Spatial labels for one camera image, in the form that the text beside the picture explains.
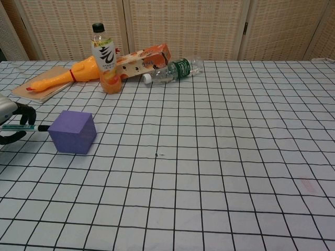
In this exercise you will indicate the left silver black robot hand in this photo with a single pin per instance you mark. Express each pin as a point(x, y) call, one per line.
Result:
point(8, 109)

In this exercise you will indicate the green marker with black cap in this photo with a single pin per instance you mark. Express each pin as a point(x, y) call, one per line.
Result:
point(34, 127)

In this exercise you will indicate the purple foam cube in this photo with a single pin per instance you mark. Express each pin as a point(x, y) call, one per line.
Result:
point(73, 133)

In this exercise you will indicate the brown notebook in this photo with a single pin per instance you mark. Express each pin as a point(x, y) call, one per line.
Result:
point(49, 75)

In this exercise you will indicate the yellow rubber chicken toy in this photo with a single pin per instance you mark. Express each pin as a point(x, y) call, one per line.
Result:
point(83, 70)

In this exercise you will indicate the orange juice bottle black cap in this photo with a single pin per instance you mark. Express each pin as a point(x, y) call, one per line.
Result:
point(107, 62)

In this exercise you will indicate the orange carton box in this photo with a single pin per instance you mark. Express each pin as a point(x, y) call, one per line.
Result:
point(141, 62)

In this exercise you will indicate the clear water bottle green label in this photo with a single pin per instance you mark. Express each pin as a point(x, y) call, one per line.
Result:
point(180, 68)

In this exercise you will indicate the woven folding screen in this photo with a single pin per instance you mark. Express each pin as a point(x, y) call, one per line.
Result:
point(183, 26)

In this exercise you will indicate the white black checkered tablecloth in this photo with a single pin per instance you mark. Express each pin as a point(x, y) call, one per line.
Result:
point(209, 157)

